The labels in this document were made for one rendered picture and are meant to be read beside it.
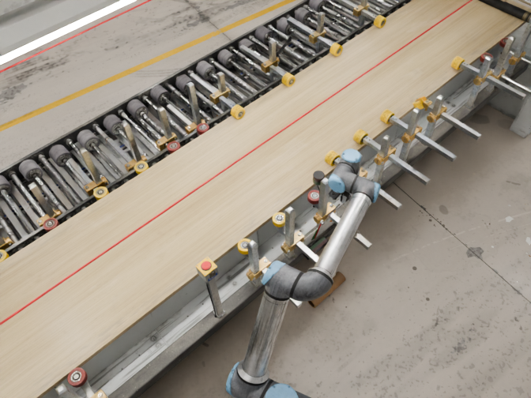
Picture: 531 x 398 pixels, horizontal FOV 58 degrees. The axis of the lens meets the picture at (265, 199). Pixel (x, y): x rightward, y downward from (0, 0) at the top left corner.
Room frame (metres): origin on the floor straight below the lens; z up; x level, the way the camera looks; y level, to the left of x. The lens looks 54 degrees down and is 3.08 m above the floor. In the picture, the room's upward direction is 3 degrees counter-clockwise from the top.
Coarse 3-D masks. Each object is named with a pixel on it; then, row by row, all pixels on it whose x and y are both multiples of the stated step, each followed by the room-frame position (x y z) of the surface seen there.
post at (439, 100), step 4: (440, 96) 2.13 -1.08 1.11; (436, 100) 2.13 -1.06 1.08; (440, 100) 2.11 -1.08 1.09; (436, 104) 2.12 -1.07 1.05; (440, 104) 2.11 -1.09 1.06; (436, 108) 2.12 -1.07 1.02; (440, 108) 2.12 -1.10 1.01; (432, 112) 2.13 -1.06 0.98; (436, 112) 2.11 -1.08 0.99; (428, 124) 2.13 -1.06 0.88; (432, 124) 2.11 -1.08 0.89; (428, 128) 2.12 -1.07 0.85; (432, 128) 2.11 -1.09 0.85; (428, 132) 2.12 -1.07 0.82; (432, 132) 2.13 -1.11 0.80; (428, 136) 2.11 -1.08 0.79
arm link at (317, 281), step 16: (352, 192) 1.30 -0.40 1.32; (368, 192) 1.27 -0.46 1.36; (352, 208) 1.18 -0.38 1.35; (352, 224) 1.11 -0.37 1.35; (336, 240) 1.03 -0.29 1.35; (320, 256) 0.98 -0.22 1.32; (336, 256) 0.96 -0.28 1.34; (320, 272) 0.88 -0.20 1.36; (304, 288) 0.82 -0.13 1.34; (320, 288) 0.82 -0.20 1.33
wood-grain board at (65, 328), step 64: (448, 0) 3.45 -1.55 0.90; (320, 64) 2.75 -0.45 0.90; (384, 64) 2.71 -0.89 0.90; (448, 64) 2.67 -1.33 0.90; (256, 128) 2.16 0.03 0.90; (320, 128) 2.13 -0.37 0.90; (384, 128) 2.09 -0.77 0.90; (128, 192) 1.70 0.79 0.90; (256, 192) 1.65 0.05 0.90; (64, 256) 1.30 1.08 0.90; (128, 256) 1.28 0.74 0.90; (192, 256) 1.25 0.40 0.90; (0, 320) 0.96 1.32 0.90; (64, 320) 0.94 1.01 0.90; (128, 320) 0.92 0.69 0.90; (0, 384) 0.66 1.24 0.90
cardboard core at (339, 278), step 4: (340, 272) 1.53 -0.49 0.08; (336, 276) 1.50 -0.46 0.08; (340, 276) 1.50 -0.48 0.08; (344, 276) 1.50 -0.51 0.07; (336, 280) 1.47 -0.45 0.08; (340, 280) 1.47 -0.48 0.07; (344, 280) 1.48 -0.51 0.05; (336, 284) 1.44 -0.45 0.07; (340, 284) 1.45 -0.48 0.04; (332, 288) 1.42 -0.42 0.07; (336, 288) 1.43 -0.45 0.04; (328, 292) 1.39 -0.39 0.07; (324, 296) 1.36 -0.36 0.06; (312, 300) 1.33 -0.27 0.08; (316, 300) 1.33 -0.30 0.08; (320, 300) 1.34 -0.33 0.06; (312, 304) 1.34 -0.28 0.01; (316, 304) 1.31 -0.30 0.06
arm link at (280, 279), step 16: (272, 272) 0.90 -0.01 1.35; (288, 272) 0.89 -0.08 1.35; (272, 288) 0.85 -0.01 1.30; (288, 288) 0.83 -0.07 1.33; (272, 304) 0.81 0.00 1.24; (256, 320) 0.80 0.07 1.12; (272, 320) 0.77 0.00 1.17; (256, 336) 0.74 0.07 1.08; (272, 336) 0.73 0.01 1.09; (256, 352) 0.69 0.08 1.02; (240, 368) 0.66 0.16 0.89; (256, 368) 0.64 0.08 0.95; (240, 384) 0.60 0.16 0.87; (256, 384) 0.59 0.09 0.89
